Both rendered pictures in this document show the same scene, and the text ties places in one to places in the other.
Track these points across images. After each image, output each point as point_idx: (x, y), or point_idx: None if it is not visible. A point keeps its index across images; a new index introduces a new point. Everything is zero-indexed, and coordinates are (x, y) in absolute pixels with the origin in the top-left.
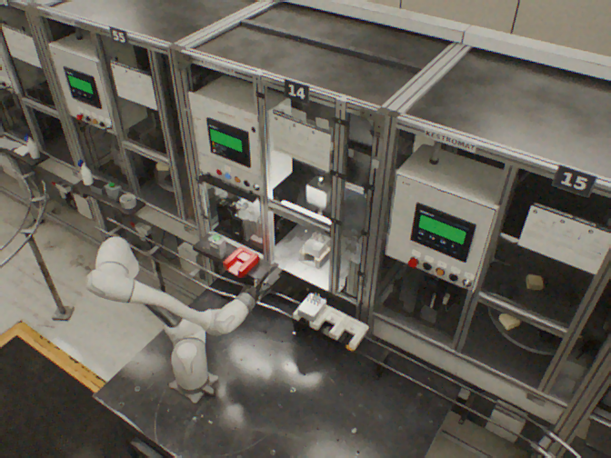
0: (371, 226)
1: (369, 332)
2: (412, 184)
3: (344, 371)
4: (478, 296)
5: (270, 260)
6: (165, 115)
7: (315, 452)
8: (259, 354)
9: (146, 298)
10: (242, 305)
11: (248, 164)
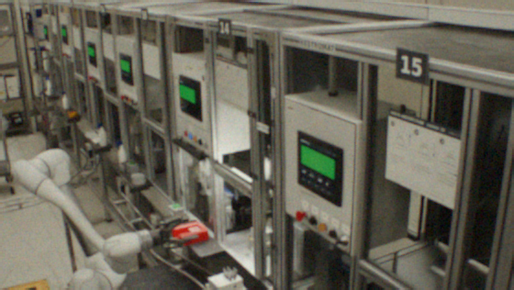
0: (276, 176)
1: None
2: (295, 106)
3: None
4: (360, 264)
5: (217, 239)
6: (162, 83)
7: None
8: None
9: (50, 195)
10: (134, 237)
11: (199, 117)
